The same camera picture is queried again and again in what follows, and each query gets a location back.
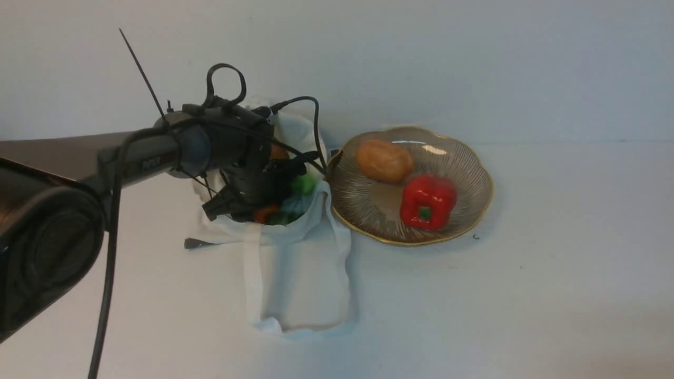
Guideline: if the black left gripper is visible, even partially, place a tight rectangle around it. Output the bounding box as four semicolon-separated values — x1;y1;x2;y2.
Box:
202;105;322;222

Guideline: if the orange carrot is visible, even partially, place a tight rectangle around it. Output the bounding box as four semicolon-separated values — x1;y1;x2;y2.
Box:
252;204;280;225

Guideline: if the white cloth tote bag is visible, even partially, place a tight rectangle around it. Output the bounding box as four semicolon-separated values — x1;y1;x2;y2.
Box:
184;111;352;339

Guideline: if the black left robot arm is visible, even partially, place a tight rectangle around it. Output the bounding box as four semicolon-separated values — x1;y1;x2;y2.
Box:
2;105;322;341

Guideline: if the brown potato in bag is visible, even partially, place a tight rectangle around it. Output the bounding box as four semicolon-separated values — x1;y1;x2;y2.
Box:
270;144;290;161

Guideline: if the green vegetable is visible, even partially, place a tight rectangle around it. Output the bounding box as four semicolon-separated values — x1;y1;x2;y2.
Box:
264;174;316;225

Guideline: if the brown potato in basket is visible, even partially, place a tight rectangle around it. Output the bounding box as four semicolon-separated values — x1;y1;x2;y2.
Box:
355;139;414;183

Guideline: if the red bell pepper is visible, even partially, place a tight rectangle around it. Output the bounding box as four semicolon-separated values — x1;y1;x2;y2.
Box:
399;174;458;230

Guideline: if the black cable tie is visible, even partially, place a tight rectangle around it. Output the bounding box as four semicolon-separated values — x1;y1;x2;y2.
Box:
118;28;170;128

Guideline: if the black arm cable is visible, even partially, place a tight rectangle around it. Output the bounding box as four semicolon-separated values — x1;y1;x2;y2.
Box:
87;126;185;379

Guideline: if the gold wire fruit basket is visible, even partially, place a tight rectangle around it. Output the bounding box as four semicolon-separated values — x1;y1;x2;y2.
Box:
326;125;494;247

